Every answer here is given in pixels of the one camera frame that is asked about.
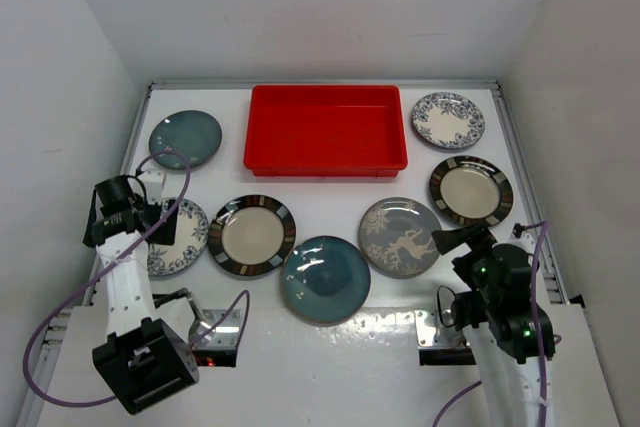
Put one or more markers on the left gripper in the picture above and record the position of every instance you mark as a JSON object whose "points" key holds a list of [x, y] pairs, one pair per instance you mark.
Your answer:
{"points": [[166, 234]]}

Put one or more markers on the small teal plate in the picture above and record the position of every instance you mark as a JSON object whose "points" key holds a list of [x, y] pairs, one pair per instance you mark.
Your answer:
{"points": [[189, 137]]}

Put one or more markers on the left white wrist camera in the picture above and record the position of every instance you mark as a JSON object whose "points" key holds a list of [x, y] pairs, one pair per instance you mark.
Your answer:
{"points": [[154, 182]]}

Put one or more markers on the grey reindeer plate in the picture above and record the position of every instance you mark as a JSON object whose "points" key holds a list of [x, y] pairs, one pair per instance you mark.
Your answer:
{"points": [[395, 235]]}

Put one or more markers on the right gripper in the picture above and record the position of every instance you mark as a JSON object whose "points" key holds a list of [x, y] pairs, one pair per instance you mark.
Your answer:
{"points": [[478, 236]]}

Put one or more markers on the striped rim plate left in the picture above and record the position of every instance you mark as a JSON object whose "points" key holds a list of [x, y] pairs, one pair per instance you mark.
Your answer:
{"points": [[250, 236]]}

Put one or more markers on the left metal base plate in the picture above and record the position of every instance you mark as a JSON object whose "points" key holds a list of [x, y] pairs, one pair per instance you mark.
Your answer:
{"points": [[215, 330]]}

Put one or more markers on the red plastic bin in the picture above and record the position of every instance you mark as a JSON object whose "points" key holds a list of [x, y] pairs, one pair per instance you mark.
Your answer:
{"points": [[325, 131]]}

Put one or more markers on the striped rim plate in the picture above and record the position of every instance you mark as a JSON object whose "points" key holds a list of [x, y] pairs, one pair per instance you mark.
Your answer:
{"points": [[468, 190], [250, 236]]}

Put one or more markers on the metal base plate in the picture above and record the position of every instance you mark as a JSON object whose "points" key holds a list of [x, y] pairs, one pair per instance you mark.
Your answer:
{"points": [[432, 334], [215, 330]]}

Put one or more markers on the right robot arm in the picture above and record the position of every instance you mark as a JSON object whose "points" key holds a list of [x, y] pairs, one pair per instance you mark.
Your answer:
{"points": [[510, 336]]}

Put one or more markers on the blue floral plate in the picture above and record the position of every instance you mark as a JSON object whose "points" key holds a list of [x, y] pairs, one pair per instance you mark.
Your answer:
{"points": [[190, 241], [448, 120]]}

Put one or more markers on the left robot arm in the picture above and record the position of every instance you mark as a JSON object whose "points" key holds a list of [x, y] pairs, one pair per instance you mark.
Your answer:
{"points": [[146, 356]]}

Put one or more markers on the striped rim plate right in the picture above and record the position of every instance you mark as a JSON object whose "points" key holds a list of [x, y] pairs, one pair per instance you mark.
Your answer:
{"points": [[468, 190]]}

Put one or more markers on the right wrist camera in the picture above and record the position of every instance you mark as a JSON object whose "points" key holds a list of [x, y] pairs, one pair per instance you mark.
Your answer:
{"points": [[522, 238]]}

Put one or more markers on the large teal plate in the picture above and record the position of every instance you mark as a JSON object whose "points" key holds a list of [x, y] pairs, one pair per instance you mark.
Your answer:
{"points": [[324, 280]]}

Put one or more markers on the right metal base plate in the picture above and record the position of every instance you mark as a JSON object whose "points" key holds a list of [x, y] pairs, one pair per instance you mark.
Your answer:
{"points": [[432, 334]]}

